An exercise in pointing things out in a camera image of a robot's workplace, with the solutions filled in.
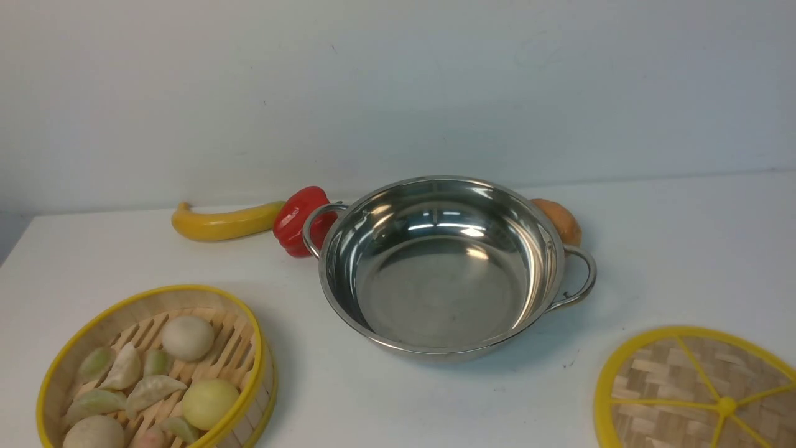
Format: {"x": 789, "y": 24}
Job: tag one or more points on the yellow-rimmed bamboo steamer basket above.
{"x": 240, "y": 354}

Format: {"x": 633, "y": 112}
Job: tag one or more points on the yellow woven bamboo steamer lid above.
{"x": 684, "y": 386}

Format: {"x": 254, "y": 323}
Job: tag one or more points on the stainless steel pot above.
{"x": 443, "y": 268}

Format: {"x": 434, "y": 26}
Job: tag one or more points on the red toy bell pepper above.
{"x": 292, "y": 216}

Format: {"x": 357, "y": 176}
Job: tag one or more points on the brown toy potato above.
{"x": 567, "y": 226}

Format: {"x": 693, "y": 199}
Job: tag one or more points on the yellow toy banana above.
{"x": 212, "y": 227}

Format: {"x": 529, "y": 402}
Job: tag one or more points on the yellow-green toy bun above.
{"x": 207, "y": 401}

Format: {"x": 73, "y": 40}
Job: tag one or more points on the light green toy dumpling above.
{"x": 157, "y": 362}

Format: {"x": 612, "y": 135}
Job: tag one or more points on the small green toy dumpling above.
{"x": 181, "y": 429}

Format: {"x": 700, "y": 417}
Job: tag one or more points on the pale folded toy dumpling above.
{"x": 150, "y": 390}

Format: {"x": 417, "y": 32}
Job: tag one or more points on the white toy dumpling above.
{"x": 126, "y": 369}

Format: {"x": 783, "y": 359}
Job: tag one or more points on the pink toy dumpling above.
{"x": 153, "y": 437}

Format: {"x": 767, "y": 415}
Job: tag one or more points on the green-white toy dumpling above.
{"x": 95, "y": 402}

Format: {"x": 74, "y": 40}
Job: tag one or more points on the beige toy bun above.
{"x": 95, "y": 431}

